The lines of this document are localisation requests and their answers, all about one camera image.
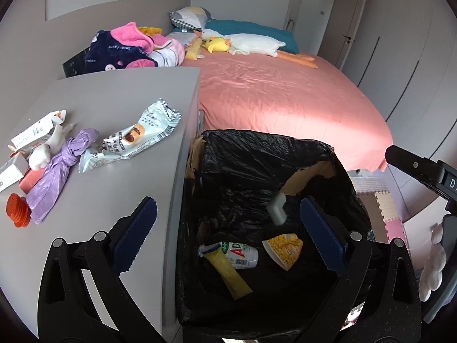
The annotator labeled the white bottle green label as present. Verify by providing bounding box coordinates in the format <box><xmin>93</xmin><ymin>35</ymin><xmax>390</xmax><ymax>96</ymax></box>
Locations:
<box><xmin>198</xmin><ymin>241</ymin><xmax>259</xmax><ymax>269</ymax></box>

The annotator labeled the yellow strip wrapper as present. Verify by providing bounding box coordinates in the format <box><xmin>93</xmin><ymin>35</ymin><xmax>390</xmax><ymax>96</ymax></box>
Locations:
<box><xmin>204</xmin><ymin>250</ymin><xmax>252</xmax><ymax>300</ymax></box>

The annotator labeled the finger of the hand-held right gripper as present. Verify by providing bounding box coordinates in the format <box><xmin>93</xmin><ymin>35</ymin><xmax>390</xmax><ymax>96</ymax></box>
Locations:
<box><xmin>385</xmin><ymin>145</ymin><xmax>447</xmax><ymax>198</ymax></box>

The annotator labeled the teal pillow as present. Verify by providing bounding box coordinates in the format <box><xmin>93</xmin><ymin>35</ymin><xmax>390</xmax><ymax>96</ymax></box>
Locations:
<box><xmin>205</xmin><ymin>19</ymin><xmax>300</xmax><ymax>55</ymax></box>

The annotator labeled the grey door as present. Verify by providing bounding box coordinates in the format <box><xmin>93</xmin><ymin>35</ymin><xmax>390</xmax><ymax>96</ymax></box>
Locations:
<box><xmin>339</xmin><ymin>0</ymin><xmax>369</xmax><ymax>75</ymax></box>

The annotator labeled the light blue small pillow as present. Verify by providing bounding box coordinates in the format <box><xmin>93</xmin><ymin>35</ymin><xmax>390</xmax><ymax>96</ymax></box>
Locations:
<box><xmin>165</xmin><ymin>31</ymin><xmax>198</xmax><ymax>48</ymax></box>

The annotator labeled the yellow dotted plush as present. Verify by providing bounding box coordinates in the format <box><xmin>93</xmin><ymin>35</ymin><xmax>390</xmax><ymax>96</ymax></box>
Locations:
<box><xmin>185</xmin><ymin>37</ymin><xmax>205</xmax><ymax>62</ymax></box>

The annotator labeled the person's right hand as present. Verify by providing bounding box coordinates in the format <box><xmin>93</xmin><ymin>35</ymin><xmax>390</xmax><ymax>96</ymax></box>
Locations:
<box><xmin>418</xmin><ymin>223</ymin><xmax>448</xmax><ymax>302</ymax></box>

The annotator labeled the black board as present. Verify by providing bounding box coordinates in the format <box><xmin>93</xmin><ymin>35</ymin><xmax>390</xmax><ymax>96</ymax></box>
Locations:
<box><xmin>62</xmin><ymin>47</ymin><xmax>89</xmax><ymax>78</ymax></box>

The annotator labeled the white plastic piece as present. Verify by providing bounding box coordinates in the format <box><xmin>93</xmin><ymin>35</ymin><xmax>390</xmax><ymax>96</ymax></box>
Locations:
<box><xmin>28</xmin><ymin>123</ymin><xmax>77</xmax><ymax>171</ymax></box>

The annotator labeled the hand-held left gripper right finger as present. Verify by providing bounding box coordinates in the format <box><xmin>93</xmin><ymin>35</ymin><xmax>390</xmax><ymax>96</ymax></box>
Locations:
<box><xmin>299</xmin><ymin>196</ymin><xmax>422</xmax><ymax>343</ymax></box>

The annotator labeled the orange plastic cap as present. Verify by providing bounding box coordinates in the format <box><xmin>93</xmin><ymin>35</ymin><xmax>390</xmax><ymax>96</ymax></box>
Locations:
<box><xmin>5</xmin><ymin>193</ymin><xmax>33</xmax><ymax>228</ymax></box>

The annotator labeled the yellow paper packet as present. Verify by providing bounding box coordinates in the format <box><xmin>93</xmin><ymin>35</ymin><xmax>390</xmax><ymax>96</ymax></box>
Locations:
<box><xmin>262</xmin><ymin>232</ymin><xmax>304</xmax><ymax>271</ymax></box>

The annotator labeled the purple plastic bag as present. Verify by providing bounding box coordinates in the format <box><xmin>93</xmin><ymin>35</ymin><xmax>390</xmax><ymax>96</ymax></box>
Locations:
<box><xmin>26</xmin><ymin>129</ymin><xmax>101</xmax><ymax>226</ymax></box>

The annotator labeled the small grey white block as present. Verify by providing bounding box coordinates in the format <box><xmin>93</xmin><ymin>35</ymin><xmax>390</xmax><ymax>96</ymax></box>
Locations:
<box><xmin>266</xmin><ymin>192</ymin><xmax>288</xmax><ymax>224</ymax></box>

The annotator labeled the plain white carton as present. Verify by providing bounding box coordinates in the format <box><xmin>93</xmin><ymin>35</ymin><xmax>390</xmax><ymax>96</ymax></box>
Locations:
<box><xmin>0</xmin><ymin>153</ymin><xmax>30</xmax><ymax>192</ymax></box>

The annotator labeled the pale green snack wrapper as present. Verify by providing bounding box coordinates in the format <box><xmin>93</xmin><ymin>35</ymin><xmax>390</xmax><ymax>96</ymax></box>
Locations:
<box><xmin>79</xmin><ymin>98</ymin><xmax>183</xmax><ymax>174</ymax></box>

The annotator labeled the cardboard box bin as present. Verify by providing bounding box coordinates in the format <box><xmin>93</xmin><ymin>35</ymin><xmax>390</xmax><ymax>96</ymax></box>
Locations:
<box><xmin>185</xmin><ymin>134</ymin><xmax>338</xmax><ymax>195</ymax></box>

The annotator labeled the navy pink fleece blanket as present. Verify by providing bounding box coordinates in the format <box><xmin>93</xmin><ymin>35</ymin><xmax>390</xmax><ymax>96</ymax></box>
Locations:
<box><xmin>85</xmin><ymin>21</ymin><xmax>155</xmax><ymax>74</ymax></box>

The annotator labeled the grey yellow patterned pillow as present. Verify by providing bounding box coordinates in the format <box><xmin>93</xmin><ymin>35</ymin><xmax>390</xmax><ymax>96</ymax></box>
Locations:
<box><xmin>169</xmin><ymin>6</ymin><xmax>215</xmax><ymax>33</ymax></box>

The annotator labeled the bed with pink sheet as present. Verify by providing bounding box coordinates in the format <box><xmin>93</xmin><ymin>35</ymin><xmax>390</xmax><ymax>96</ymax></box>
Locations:
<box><xmin>182</xmin><ymin>52</ymin><xmax>393</xmax><ymax>174</ymax></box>

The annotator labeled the grey table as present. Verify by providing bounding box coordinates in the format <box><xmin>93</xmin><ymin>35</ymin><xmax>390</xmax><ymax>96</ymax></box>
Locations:
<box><xmin>0</xmin><ymin>66</ymin><xmax>202</xmax><ymax>343</ymax></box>

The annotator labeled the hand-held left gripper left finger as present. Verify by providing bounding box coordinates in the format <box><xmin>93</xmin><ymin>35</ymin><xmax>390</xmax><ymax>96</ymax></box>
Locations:
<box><xmin>37</xmin><ymin>196</ymin><xmax>172</xmax><ymax>343</ymax></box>

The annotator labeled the white goose plush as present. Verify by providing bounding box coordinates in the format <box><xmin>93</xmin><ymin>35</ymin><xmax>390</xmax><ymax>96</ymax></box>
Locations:
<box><xmin>201</xmin><ymin>29</ymin><xmax>318</xmax><ymax>69</ymax></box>

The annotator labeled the white orange barcode carton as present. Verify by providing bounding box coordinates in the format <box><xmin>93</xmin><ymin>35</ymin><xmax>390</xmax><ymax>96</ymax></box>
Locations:
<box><xmin>10</xmin><ymin>109</ymin><xmax>68</xmax><ymax>151</ymax></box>

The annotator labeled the red pink packet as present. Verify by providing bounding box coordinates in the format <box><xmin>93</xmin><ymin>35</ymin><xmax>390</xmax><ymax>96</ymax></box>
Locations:
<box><xmin>19</xmin><ymin>167</ymin><xmax>48</xmax><ymax>194</ymax></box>

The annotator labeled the pink white cartoon blanket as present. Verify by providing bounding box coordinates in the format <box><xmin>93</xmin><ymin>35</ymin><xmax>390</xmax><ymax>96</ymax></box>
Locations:
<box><xmin>148</xmin><ymin>33</ymin><xmax>186</xmax><ymax>67</ymax></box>

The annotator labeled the cardboard bin with black liner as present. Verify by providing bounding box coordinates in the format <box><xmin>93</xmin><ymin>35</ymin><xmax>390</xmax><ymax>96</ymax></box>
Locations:
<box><xmin>175</xmin><ymin>129</ymin><xmax>375</xmax><ymax>331</ymax></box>

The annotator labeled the yellow duck plush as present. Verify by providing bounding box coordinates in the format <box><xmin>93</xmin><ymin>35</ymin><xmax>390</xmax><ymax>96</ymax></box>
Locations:
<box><xmin>202</xmin><ymin>36</ymin><xmax>231</xmax><ymax>54</ymax></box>

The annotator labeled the pastel foam floor mat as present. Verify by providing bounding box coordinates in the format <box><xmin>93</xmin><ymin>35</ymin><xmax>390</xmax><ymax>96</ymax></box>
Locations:
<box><xmin>349</xmin><ymin>177</ymin><xmax>406</xmax><ymax>246</ymax></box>

